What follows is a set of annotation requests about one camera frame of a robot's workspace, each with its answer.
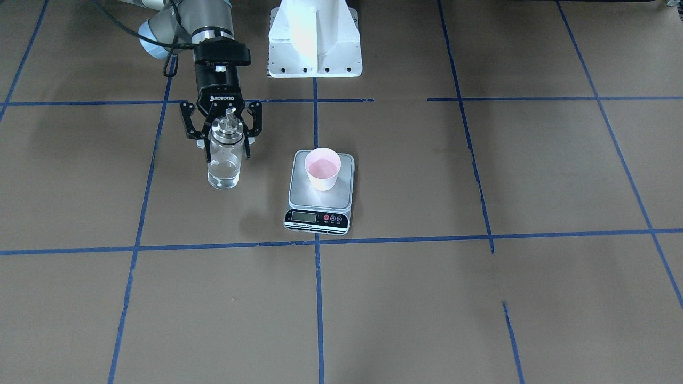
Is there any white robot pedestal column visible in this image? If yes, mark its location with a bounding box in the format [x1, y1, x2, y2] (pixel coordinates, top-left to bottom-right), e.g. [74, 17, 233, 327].
[267, 1, 363, 78]

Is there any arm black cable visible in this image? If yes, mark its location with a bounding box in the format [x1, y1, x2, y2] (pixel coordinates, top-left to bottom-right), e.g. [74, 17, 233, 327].
[91, 0, 182, 78]

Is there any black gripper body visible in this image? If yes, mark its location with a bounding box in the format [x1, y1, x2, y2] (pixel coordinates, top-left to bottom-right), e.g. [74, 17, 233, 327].
[193, 42, 251, 119]

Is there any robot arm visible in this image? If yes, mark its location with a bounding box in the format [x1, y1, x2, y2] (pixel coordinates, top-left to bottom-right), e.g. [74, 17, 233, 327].
[93, 1, 263, 162]

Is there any clear glass sauce bottle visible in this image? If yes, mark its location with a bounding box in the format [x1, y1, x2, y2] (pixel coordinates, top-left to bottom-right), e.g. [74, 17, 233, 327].
[207, 107, 246, 190]

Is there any pink plastic cup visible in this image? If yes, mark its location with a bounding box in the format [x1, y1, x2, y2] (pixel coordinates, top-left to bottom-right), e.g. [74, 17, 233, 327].
[304, 148, 342, 191]

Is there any grey digital kitchen scale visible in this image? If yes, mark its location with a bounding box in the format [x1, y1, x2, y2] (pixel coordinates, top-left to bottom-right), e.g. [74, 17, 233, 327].
[283, 150, 355, 236]

